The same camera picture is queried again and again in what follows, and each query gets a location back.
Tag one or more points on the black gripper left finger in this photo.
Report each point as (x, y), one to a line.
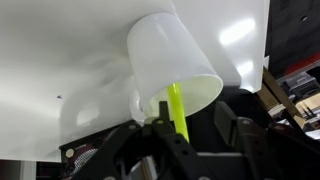
(156, 156)

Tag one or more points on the brown cardboard flap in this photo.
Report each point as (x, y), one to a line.
(276, 91)

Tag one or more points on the yellow sharpie marker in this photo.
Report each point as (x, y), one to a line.
(176, 106)

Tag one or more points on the black storage crate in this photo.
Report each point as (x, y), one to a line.
(300, 83)

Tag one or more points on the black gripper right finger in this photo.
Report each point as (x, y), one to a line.
(266, 153)

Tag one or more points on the light wooden board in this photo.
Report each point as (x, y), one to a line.
(310, 105)

